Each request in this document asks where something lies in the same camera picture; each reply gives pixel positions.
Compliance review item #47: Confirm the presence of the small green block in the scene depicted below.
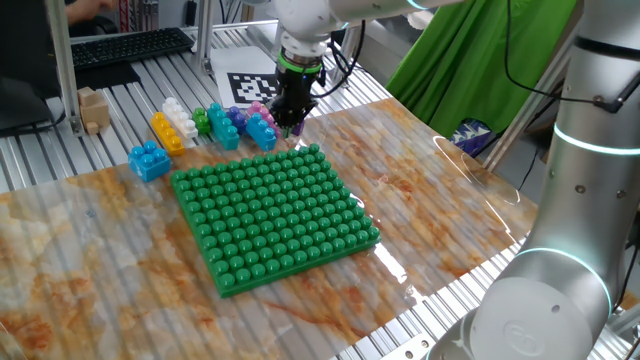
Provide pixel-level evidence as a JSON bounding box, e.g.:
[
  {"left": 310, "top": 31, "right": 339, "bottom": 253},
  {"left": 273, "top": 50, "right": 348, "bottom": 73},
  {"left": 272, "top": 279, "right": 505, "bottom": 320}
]
[{"left": 192, "top": 106, "right": 212, "bottom": 135}]

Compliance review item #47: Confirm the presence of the red white striped pole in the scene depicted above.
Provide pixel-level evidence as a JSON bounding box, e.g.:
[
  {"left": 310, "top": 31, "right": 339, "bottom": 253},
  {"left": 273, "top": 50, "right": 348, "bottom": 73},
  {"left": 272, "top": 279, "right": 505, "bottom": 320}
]
[{"left": 117, "top": 0, "right": 132, "bottom": 34}]

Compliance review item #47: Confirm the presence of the light blue square block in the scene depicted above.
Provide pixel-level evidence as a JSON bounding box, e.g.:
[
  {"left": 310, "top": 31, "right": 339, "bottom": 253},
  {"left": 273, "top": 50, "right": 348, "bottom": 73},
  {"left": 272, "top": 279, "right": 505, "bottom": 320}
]
[{"left": 127, "top": 140, "right": 173, "bottom": 184}]

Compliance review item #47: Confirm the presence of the blue white patterned bag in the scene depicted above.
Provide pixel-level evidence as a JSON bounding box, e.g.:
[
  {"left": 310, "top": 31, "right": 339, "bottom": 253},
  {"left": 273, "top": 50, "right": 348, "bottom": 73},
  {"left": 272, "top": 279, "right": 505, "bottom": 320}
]
[{"left": 448, "top": 118, "right": 494, "bottom": 159}]

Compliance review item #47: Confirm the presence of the orange-yellow long block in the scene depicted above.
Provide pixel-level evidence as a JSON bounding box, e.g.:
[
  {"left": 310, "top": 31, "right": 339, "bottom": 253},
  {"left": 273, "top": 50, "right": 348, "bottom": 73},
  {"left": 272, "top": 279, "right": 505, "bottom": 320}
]
[{"left": 150, "top": 111, "right": 187, "bottom": 157}]

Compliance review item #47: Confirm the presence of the black monitor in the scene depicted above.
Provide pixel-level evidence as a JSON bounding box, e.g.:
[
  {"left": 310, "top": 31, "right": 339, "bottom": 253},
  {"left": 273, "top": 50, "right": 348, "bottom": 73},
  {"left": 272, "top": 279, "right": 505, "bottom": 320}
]
[{"left": 0, "top": 0, "right": 64, "bottom": 139}]

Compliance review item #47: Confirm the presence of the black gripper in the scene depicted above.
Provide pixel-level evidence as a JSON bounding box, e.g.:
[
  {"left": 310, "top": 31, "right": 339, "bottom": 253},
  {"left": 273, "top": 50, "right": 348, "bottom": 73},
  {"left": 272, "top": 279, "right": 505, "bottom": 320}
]
[{"left": 269, "top": 69, "right": 319, "bottom": 137}]

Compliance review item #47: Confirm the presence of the pink long block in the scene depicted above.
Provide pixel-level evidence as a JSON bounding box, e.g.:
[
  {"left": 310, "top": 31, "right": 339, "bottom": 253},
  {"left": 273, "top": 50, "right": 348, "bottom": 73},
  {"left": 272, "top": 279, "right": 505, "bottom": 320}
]
[{"left": 247, "top": 100, "right": 281, "bottom": 136}]

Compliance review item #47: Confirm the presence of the black desk pad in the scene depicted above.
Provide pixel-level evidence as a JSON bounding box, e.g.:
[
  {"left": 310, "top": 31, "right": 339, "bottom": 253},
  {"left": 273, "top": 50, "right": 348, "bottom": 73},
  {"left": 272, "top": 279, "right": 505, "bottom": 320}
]
[{"left": 73, "top": 60, "right": 143, "bottom": 92}]

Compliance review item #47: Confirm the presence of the small wooden cube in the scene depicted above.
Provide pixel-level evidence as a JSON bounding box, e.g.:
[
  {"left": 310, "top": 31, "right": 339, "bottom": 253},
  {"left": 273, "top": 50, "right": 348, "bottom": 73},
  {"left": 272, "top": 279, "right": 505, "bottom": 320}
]
[{"left": 76, "top": 85, "right": 97, "bottom": 107}]

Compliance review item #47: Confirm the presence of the aluminium frame post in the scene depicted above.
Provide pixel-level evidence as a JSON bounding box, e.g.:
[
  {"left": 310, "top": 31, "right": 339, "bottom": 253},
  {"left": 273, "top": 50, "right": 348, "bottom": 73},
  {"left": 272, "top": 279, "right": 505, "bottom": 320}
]
[
  {"left": 44, "top": 0, "right": 86, "bottom": 137},
  {"left": 482, "top": 34, "right": 581, "bottom": 174},
  {"left": 193, "top": 0, "right": 217, "bottom": 75}
]

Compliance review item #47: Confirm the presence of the white long block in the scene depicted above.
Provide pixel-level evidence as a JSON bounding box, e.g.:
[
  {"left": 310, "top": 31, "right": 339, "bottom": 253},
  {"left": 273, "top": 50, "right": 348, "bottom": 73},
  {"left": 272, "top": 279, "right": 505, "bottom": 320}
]
[{"left": 161, "top": 96, "right": 200, "bottom": 140}]

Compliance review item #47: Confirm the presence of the teal long block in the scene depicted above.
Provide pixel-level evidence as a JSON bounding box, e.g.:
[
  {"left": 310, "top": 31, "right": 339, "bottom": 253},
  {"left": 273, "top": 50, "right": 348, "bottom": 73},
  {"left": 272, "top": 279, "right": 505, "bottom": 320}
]
[{"left": 206, "top": 102, "right": 241, "bottom": 151}]

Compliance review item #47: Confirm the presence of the silver robot mounting plate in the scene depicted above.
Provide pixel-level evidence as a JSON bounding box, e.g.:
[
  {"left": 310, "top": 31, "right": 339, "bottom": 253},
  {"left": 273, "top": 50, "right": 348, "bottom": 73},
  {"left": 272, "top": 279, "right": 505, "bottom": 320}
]
[{"left": 384, "top": 330, "right": 441, "bottom": 360}]

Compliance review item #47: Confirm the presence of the green cloth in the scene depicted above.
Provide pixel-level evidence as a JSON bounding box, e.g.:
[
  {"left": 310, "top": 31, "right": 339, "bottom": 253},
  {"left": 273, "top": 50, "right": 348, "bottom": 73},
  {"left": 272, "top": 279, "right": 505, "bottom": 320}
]
[{"left": 385, "top": 0, "right": 579, "bottom": 139}]

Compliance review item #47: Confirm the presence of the green studded baseplate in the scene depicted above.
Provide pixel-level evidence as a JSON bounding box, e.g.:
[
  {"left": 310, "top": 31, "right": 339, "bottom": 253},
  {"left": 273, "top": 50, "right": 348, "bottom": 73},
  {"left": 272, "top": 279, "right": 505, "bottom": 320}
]
[{"left": 169, "top": 143, "right": 382, "bottom": 300}]

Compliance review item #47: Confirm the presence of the large wooden block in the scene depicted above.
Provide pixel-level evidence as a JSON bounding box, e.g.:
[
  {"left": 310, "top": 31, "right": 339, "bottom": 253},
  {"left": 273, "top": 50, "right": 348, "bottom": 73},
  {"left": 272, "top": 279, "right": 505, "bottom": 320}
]
[{"left": 78, "top": 94, "right": 112, "bottom": 129}]

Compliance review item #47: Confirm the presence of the marble pattern table mat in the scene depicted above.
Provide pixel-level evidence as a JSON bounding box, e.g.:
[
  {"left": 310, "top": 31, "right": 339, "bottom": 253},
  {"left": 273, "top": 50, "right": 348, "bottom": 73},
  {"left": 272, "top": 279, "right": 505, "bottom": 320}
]
[{"left": 0, "top": 96, "right": 540, "bottom": 360}]

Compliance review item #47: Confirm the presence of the bystander bare forearm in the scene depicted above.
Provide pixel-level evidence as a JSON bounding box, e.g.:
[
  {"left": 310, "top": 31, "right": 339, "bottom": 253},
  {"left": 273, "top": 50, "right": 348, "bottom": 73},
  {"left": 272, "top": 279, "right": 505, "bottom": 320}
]
[{"left": 63, "top": 0, "right": 120, "bottom": 27}]

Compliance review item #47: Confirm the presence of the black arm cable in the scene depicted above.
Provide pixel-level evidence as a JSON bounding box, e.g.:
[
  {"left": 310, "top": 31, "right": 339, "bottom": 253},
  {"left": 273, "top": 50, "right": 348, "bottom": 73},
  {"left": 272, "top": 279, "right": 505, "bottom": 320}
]
[{"left": 502, "top": 0, "right": 640, "bottom": 115}]

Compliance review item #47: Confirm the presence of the black keyboard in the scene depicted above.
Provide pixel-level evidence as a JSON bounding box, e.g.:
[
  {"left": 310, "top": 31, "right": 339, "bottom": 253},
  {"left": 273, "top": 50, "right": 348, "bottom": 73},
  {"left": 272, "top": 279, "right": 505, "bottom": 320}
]
[{"left": 69, "top": 26, "right": 196, "bottom": 70}]

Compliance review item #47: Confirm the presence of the light blue long block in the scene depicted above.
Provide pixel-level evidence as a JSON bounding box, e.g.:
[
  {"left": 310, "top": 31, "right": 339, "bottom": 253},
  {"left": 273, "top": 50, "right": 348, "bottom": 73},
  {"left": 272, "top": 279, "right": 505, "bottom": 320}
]
[{"left": 244, "top": 112, "right": 279, "bottom": 153}]

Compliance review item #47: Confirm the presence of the indigo short block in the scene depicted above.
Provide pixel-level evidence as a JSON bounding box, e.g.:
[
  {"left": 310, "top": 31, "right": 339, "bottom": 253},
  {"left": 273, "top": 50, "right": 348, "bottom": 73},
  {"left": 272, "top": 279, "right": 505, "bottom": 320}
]
[{"left": 226, "top": 105, "right": 249, "bottom": 136}]

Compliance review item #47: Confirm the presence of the printed marker tag sheet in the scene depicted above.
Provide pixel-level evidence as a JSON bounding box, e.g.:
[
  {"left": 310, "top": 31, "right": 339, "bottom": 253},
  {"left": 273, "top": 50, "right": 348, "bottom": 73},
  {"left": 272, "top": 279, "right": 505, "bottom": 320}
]
[{"left": 209, "top": 45, "right": 294, "bottom": 110}]

